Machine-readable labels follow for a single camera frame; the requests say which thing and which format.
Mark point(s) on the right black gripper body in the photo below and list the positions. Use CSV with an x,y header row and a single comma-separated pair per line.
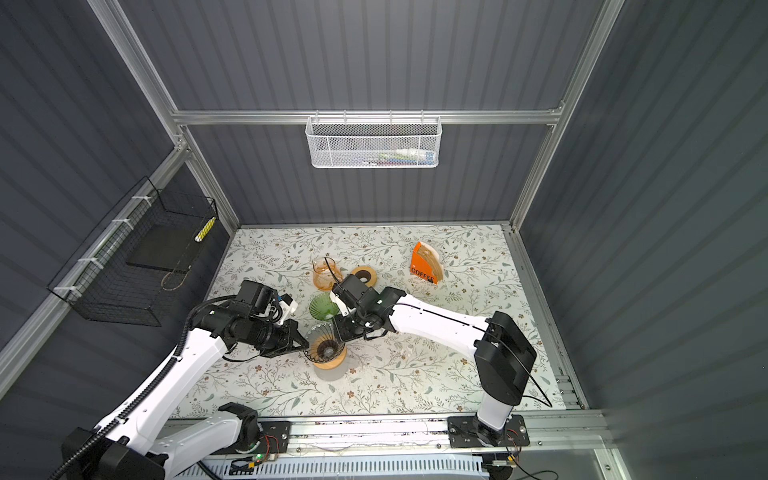
x,y
351,326

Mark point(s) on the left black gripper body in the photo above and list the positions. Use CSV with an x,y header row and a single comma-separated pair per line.
x,y
274,338

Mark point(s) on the grey clear glass dripper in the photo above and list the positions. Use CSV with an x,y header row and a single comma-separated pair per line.
x,y
326,350

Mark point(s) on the orange coffee filter pack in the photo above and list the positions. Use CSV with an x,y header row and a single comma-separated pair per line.
x,y
425,263

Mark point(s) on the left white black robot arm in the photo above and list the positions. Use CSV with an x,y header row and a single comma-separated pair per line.
x,y
126,444

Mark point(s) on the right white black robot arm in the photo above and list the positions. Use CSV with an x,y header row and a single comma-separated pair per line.
x,y
503,356

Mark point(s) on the green glass dripper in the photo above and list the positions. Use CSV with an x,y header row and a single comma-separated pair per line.
x,y
322,307

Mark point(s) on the yellow marker pen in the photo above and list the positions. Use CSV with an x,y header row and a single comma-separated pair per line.
x,y
205,229

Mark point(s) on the black flat pad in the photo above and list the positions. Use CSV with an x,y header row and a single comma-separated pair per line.
x,y
165,248

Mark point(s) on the white perforated vent strip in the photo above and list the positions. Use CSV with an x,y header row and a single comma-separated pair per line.
x,y
440,466

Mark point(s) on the items in white basket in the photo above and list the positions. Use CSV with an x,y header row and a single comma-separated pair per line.
x,y
409,157

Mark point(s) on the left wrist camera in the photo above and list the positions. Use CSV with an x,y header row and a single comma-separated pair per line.
x,y
258,297

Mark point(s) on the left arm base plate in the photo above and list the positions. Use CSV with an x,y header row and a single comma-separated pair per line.
x,y
268,437

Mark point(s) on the black wire mesh basket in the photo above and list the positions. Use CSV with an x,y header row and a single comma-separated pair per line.
x,y
134,271

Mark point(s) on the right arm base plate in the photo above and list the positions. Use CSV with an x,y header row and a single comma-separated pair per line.
x,y
469,432

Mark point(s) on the white wire mesh basket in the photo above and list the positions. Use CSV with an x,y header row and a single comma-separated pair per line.
x,y
335,144

